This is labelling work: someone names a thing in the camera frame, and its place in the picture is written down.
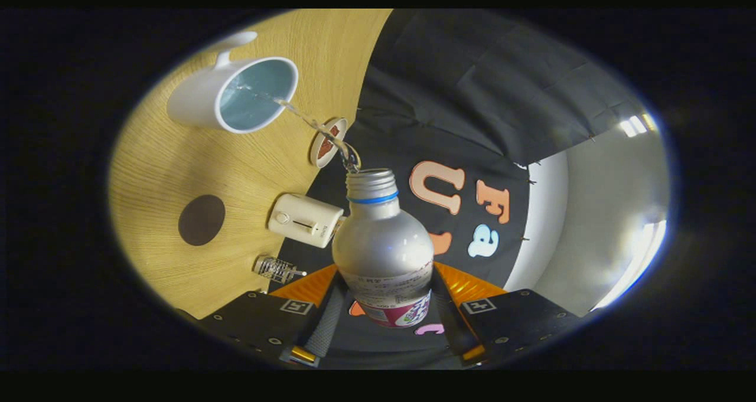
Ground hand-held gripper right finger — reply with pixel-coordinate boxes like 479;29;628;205
431;262;582;364

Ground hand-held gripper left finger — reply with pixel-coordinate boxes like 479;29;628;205
201;264;346;368

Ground silver bottle with label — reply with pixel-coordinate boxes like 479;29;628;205
332;169;435;328

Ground dark brown round coaster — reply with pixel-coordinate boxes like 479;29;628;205
178;194;226;247

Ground white cup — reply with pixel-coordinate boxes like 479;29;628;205
167;31;299;135

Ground white toaster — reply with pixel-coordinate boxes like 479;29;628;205
268;193;345;249

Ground white round plate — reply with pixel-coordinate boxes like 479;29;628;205
309;117;348;169

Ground wooden table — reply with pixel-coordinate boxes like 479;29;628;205
109;9;393;320

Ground wire utensil holder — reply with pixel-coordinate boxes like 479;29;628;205
253;256;299;285

